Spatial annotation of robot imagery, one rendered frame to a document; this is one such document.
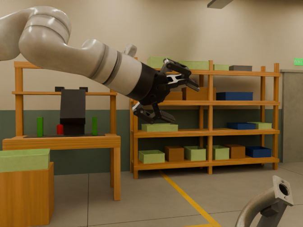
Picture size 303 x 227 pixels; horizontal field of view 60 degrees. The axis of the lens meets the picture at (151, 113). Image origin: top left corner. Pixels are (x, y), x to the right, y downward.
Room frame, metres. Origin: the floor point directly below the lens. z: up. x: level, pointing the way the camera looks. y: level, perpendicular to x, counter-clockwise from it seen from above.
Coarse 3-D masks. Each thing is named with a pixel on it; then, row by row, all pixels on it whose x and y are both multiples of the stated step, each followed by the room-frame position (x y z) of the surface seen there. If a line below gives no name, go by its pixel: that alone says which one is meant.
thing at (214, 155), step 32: (160, 64) 4.86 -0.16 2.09; (192, 64) 5.01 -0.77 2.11; (224, 64) 5.13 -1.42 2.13; (192, 96) 5.05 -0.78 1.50; (224, 96) 5.22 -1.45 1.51; (160, 128) 4.86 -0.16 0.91; (224, 128) 5.50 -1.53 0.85; (256, 128) 5.41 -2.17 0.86; (160, 160) 4.87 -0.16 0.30; (192, 160) 5.02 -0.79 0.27; (224, 160) 5.12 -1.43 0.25; (256, 160) 5.22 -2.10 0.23
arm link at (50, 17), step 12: (24, 12) 0.44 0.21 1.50; (36, 12) 0.43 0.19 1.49; (48, 12) 0.43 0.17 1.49; (60, 12) 0.45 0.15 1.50; (0, 24) 0.43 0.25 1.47; (12, 24) 0.44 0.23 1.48; (24, 24) 0.45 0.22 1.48; (36, 24) 0.41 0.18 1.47; (48, 24) 0.42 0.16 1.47; (60, 24) 0.43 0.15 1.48; (0, 36) 0.43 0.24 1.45; (12, 36) 0.45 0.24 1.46; (0, 48) 0.43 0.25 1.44; (12, 48) 0.45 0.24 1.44; (0, 60) 0.46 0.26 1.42
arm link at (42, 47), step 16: (32, 32) 0.40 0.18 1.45; (48, 32) 0.41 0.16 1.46; (32, 48) 0.40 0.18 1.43; (48, 48) 0.41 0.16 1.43; (64, 48) 0.42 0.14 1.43; (80, 48) 0.44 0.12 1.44; (96, 48) 0.46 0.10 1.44; (112, 48) 0.49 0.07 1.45; (48, 64) 0.43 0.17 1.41; (64, 64) 0.44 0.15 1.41; (80, 64) 0.45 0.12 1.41; (96, 64) 0.46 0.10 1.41; (112, 64) 0.47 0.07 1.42; (96, 80) 0.49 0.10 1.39
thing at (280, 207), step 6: (276, 204) 0.58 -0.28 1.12; (282, 204) 0.57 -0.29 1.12; (264, 210) 0.58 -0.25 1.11; (270, 210) 0.57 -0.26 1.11; (276, 210) 0.57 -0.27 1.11; (282, 210) 0.57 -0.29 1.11; (264, 216) 0.60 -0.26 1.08; (270, 216) 0.59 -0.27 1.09; (276, 216) 0.57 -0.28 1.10; (258, 222) 0.61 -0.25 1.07; (264, 222) 0.59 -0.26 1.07; (270, 222) 0.58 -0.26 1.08; (276, 222) 0.57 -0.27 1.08
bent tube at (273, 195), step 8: (272, 176) 0.56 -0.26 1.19; (280, 184) 0.55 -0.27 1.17; (288, 184) 0.56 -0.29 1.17; (264, 192) 0.57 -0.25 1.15; (272, 192) 0.55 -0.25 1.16; (280, 192) 0.53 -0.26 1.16; (288, 192) 0.54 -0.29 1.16; (256, 200) 0.58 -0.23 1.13; (264, 200) 0.56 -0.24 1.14; (272, 200) 0.55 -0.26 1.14; (280, 200) 0.52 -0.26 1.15; (288, 200) 0.52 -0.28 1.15; (248, 208) 0.59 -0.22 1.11; (256, 208) 0.58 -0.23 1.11; (264, 208) 0.57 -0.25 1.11; (240, 216) 0.60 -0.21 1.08; (248, 216) 0.59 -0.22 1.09; (240, 224) 0.59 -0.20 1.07; (248, 224) 0.59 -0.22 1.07
